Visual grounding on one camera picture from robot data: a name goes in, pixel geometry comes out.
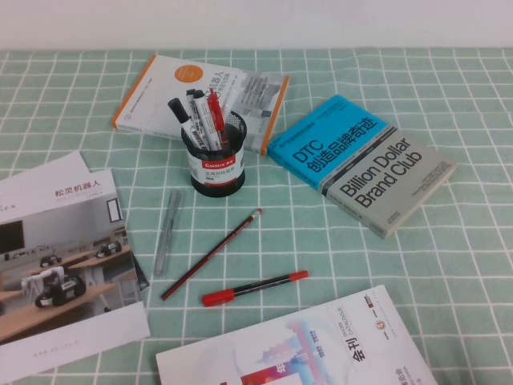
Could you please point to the white book with orange edges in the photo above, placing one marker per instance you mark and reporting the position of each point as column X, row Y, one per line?
column 160, row 92

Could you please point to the red and black pencil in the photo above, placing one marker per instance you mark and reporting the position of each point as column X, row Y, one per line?
column 212, row 252

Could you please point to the robot classroom photo brochure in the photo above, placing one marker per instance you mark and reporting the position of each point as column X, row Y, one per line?
column 72, row 260

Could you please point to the grey translucent pen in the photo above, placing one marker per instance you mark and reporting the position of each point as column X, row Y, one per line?
column 166, row 236

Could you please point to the red gel pen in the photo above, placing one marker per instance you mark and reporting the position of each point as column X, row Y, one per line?
column 213, row 106

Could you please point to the whiteboard marker with black cap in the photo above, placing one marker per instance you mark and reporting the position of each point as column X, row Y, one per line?
column 192, row 105
column 202, row 110
column 178, row 110

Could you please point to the blue and grey book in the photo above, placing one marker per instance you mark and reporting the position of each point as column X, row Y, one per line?
column 380, row 188

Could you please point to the red marker pen black barrel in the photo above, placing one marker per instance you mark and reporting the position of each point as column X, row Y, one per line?
column 218, row 297

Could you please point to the white show catalogue magazine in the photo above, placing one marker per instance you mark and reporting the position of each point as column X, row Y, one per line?
column 320, row 353

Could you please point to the black mesh pen holder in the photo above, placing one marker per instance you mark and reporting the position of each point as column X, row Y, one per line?
column 216, row 176

